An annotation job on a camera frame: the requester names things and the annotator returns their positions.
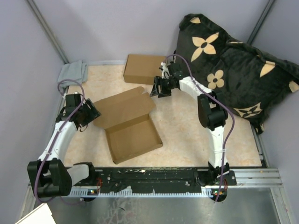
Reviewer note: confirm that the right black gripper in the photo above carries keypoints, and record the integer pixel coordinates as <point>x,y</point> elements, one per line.
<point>158,81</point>

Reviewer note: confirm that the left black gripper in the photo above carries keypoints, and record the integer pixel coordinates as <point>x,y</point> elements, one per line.
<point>93,113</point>

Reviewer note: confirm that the brown cardboard box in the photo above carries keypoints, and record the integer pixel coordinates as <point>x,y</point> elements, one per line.
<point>142,69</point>
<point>129,128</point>

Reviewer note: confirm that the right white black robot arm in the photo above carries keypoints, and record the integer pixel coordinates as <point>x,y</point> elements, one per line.
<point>212,116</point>

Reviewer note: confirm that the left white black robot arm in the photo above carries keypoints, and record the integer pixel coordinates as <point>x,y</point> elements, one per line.
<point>48,175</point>

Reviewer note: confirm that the grey folded cloth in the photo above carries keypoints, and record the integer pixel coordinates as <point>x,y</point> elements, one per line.
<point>75,71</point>

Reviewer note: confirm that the black plush flower cushion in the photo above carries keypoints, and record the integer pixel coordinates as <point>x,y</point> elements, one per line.
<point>252,81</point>

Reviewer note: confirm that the white board corner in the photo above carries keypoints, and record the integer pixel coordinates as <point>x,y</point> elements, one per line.
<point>40,215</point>

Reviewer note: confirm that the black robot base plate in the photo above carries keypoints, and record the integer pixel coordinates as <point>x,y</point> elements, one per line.
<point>152,182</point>

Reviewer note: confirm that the left grey corner post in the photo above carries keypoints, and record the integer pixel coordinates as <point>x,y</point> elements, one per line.
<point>47,30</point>

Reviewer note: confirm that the grey corner post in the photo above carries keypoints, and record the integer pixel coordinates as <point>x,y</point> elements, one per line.
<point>47,30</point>
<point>260,21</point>

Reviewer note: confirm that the right grey corner post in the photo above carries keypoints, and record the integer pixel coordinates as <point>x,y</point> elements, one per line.
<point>260,21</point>

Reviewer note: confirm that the aluminium rail frame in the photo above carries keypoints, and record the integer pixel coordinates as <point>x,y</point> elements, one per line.
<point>258,198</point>

